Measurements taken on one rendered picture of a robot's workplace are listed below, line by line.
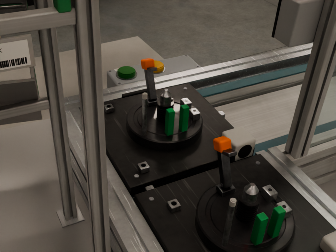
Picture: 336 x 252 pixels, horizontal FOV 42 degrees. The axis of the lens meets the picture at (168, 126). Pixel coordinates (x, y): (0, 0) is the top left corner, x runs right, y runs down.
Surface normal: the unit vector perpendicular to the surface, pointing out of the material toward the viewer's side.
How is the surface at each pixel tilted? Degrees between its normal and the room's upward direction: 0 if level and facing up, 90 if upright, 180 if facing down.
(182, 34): 0
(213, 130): 0
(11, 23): 90
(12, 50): 90
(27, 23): 90
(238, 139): 0
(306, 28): 90
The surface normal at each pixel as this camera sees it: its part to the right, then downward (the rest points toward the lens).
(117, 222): 0.05, -0.80
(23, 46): 0.46, 0.55
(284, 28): -0.89, 0.24
